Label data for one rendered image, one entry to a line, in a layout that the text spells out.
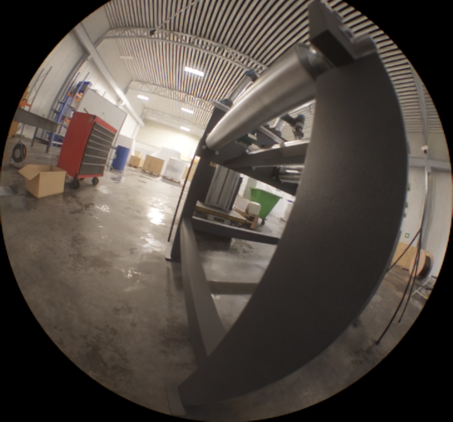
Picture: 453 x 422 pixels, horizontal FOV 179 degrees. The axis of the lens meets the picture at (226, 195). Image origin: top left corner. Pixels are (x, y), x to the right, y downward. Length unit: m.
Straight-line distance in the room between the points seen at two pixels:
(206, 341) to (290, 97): 0.47
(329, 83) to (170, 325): 0.78
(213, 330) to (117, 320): 0.46
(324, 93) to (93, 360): 0.76
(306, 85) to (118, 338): 0.84
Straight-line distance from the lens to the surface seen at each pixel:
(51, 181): 1.82
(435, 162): 11.59
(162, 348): 0.65
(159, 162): 8.95
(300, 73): 0.27
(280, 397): 0.72
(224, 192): 1.99
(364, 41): 0.27
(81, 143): 2.07
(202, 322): 0.33
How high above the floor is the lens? 0.60
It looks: 2 degrees down
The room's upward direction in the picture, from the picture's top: 19 degrees clockwise
